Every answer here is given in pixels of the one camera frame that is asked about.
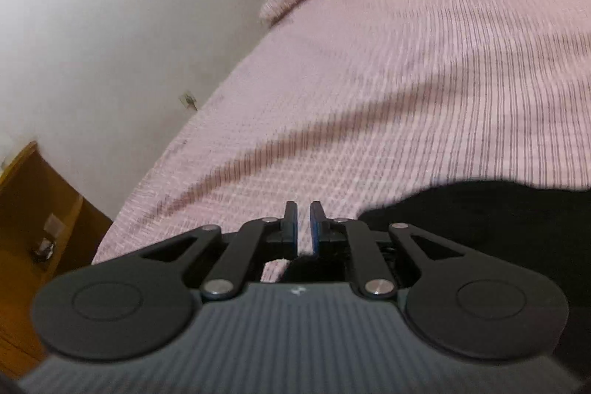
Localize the black knit cardigan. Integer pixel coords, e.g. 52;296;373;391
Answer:
276;178;591;376

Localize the pink checked bed cover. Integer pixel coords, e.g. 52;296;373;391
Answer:
95;0;590;262

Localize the wooden nightstand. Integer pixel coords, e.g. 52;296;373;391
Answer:
1;142;112;379

